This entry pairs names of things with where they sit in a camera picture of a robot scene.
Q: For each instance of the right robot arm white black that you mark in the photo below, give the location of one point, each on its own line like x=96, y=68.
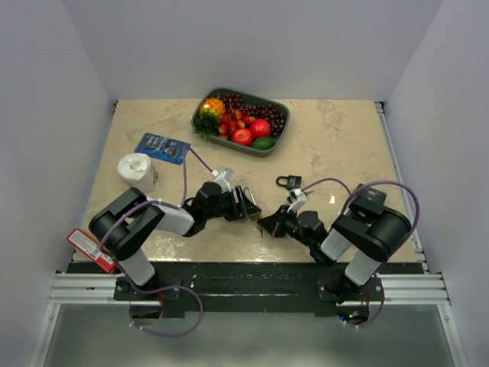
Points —
x=365, y=222

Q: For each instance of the white paper roll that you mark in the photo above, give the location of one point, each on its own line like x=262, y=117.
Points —
x=138, y=171

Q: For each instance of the small silver key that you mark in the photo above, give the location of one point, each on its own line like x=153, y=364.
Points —
x=261, y=230

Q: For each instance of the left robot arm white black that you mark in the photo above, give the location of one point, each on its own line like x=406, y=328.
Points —
x=125, y=224

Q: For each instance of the red apple back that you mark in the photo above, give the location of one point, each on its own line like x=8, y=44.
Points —
x=260, y=128

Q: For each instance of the green black box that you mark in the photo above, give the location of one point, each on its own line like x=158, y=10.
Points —
x=369, y=201

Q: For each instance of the red apple front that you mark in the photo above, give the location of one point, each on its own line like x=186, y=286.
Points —
x=243, y=136

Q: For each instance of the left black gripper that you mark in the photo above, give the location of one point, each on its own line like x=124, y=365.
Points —
x=247, y=208

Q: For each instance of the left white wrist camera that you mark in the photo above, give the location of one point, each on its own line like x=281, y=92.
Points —
x=223, y=179

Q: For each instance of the red box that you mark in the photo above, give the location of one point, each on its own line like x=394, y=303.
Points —
x=89, y=246

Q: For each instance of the red cherry cluster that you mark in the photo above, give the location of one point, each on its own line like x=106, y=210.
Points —
x=234, y=121

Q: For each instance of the brass padlock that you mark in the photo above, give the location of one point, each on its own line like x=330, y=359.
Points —
x=250, y=196

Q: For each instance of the dark grape bunch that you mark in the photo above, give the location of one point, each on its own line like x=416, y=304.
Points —
x=260, y=110

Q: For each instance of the blue card package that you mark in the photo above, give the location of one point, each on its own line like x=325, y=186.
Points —
x=162, y=148

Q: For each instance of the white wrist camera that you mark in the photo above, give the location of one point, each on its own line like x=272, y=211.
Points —
x=296, y=199
x=223, y=179

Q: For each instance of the orange pineapple toy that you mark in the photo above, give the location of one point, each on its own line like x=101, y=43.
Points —
x=213, y=106

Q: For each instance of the green avocado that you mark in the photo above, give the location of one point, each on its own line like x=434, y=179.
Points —
x=263, y=143

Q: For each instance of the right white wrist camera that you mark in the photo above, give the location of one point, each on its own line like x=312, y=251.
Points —
x=296, y=199

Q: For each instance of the grey fruit tray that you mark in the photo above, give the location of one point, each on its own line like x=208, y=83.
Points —
x=205, y=125

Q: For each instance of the black padlock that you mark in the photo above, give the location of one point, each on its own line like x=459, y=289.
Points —
x=289, y=182

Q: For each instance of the aluminium frame rail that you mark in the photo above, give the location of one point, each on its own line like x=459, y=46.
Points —
x=410, y=289

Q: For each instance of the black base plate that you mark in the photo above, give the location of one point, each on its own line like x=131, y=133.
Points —
x=185, y=287

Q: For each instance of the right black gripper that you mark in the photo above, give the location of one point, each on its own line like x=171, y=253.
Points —
x=274, y=223

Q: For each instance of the red apple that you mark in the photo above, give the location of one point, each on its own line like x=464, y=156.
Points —
x=243, y=136
x=260, y=128

